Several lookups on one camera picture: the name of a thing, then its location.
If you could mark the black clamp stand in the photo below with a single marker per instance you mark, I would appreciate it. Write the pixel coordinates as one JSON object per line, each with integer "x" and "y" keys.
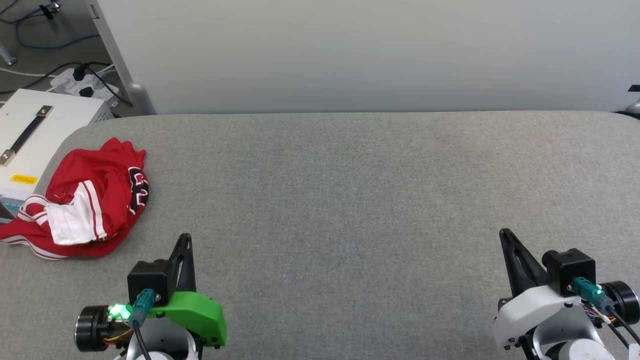
{"x": 50, "y": 9}

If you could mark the red basketball jersey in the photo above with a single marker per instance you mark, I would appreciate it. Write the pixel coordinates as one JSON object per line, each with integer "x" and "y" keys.
{"x": 107, "y": 175}

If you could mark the white power strip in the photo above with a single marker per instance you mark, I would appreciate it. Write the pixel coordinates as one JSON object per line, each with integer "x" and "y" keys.
{"x": 82, "y": 85}

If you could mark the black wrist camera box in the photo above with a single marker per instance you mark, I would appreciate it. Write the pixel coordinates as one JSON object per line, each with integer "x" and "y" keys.
{"x": 570, "y": 265}
{"x": 147, "y": 280}

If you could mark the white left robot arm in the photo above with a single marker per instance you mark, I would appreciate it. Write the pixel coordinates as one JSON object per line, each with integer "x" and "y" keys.
{"x": 165, "y": 345}

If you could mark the white equipment box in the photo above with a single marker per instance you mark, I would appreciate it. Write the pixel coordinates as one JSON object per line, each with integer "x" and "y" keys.
{"x": 60, "y": 130}

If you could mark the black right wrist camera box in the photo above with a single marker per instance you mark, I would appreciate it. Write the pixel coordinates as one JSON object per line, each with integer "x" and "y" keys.
{"x": 570, "y": 265}

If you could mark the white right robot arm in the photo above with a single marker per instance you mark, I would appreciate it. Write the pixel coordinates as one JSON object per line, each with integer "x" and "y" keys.
{"x": 580, "y": 345}

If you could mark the grey metal partition post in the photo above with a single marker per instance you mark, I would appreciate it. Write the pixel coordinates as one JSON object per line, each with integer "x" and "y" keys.
{"x": 117, "y": 60}

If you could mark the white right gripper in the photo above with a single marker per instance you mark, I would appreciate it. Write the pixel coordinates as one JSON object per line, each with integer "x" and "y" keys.
{"x": 535, "y": 312}

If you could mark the white partition panel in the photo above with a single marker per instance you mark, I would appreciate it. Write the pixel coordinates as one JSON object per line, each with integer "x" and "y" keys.
{"x": 375, "y": 55}

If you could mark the yellow warning label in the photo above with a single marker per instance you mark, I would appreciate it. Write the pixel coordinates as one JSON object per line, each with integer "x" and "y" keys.
{"x": 24, "y": 179}

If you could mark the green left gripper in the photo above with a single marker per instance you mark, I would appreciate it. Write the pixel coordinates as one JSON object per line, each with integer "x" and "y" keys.
{"x": 197, "y": 312}

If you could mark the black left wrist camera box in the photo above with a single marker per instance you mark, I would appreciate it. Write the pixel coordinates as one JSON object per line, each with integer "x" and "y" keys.
{"x": 147, "y": 280}

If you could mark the grey metal stand foot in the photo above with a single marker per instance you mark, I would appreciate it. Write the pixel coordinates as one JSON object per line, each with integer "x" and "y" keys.
{"x": 635, "y": 106}

